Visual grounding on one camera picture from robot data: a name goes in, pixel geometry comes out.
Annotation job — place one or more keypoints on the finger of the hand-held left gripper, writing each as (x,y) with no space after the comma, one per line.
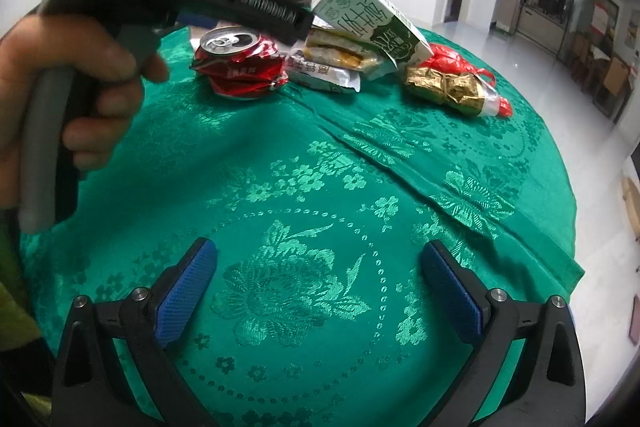
(265,9)
(197,19)

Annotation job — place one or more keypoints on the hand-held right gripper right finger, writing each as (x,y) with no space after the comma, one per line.
(450,292)

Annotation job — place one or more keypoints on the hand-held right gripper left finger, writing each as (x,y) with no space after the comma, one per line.
(187,287)

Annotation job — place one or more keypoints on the yellow snack packet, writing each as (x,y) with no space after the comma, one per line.
(340,52)

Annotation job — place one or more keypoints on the green white milk carton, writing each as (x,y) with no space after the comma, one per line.
(372,14)

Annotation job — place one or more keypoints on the person's left hand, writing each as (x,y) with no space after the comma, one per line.
(25,77)

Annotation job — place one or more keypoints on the crushed red can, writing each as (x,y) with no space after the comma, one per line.
(240,62)

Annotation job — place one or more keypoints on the white snack packet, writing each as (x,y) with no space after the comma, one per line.
(325,79)

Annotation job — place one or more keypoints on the green floral tablecloth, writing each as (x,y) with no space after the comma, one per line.
(300,147)

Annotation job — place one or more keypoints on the red plastic bag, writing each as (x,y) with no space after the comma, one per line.
(452,57)

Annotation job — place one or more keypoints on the gold foil packet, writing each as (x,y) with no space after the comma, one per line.
(442,87)

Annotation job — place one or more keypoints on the cardboard box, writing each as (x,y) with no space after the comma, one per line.
(617,77)

